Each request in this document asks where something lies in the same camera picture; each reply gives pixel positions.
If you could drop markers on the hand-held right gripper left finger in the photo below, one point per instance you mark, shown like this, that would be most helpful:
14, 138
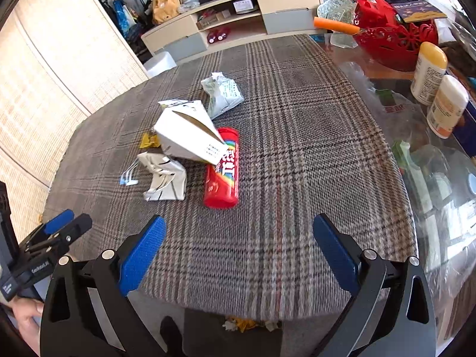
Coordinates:
143, 253

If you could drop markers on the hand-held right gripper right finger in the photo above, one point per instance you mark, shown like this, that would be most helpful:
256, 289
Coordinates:
334, 253

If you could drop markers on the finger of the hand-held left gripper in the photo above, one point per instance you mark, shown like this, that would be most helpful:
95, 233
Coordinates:
59, 219
78, 227

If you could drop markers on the small white blue tag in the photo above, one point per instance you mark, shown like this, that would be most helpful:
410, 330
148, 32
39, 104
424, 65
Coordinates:
128, 180

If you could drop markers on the silver wrapper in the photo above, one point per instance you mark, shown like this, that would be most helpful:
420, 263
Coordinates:
167, 178

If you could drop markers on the white paper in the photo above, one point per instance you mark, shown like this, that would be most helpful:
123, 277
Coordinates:
272, 325

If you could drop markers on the red candy tube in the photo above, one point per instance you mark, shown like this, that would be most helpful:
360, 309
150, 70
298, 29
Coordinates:
221, 186

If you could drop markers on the small yellow wrapper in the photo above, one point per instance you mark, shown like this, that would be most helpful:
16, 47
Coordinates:
148, 140

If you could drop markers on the yellow bag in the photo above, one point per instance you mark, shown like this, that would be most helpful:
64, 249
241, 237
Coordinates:
241, 323

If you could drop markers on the white cardboard box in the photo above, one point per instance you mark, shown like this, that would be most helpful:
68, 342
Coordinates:
186, 134

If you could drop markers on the white green packet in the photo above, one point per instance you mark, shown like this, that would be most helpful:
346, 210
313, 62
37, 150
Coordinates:
223, 95

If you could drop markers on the person's left hand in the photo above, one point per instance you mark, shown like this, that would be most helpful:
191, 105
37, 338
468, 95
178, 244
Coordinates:
26, 319

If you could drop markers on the grey plaid tablecloth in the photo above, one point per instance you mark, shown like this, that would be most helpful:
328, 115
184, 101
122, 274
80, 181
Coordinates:
297, 156

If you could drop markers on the clear plastic bag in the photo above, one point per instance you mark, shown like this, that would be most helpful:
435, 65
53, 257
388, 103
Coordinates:
446, 279

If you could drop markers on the woven folding screen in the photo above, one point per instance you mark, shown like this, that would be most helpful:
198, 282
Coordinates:
55, 63

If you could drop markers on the white round stool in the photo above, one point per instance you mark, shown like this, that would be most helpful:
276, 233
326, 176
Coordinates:
160, 65

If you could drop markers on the small white yellow-capped bottle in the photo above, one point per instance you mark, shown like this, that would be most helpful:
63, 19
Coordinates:
446, 108

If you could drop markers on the large white yellow-capped bottle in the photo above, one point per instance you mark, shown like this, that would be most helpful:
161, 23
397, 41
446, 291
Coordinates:
427, 74

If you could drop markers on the beige grey television cabinet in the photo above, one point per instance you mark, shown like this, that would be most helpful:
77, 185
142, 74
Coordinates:
167, 37

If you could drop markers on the blue hanging bag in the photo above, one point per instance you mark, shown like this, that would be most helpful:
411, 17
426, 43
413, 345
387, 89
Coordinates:
122, 13

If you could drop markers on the red openwork basket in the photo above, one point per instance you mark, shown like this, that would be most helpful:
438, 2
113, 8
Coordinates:
390, 41

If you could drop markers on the yellow plush backpack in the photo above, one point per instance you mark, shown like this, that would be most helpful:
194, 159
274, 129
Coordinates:
165, 7

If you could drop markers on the cardboard boxes in cabinet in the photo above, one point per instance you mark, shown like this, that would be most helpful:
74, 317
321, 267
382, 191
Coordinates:
212, 18

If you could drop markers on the green floral cloth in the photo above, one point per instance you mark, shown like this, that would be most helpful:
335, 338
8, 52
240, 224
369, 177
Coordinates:
334, 7

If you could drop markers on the purple booklet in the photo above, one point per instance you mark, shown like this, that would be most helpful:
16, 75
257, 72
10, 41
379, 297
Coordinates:
416, 11

